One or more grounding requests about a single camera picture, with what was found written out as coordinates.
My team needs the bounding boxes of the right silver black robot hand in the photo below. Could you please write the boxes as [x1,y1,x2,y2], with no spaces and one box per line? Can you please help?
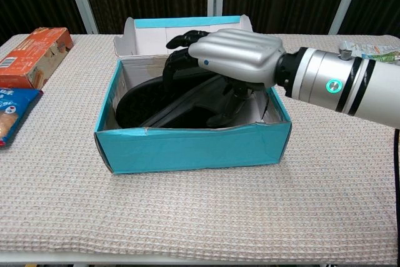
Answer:
[162,28,287,127]

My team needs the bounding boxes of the black rubber slipper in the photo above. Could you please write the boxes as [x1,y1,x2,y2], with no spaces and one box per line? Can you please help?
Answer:
[140,73,266,130]
[114,78,171,129]

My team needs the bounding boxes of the light blue cardboard box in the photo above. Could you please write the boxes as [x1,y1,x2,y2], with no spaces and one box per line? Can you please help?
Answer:
[93,14,293,176]

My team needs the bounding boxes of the orange cracker box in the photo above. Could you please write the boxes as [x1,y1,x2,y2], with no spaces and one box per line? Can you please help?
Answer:
[0,27,74,89]

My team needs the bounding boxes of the silver green snack packet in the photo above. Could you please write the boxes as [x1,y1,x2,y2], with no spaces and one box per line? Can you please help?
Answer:
[339,41,400,63]

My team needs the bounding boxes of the beige woven tablecloth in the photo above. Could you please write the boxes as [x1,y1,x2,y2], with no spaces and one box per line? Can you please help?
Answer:
[0,32,400,258]

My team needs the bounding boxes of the blue snack bag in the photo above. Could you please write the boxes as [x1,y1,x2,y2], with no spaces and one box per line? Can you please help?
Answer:
[0,87,44,149]

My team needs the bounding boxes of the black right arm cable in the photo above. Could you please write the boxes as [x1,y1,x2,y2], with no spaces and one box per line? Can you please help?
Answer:
[392,128,400,188]

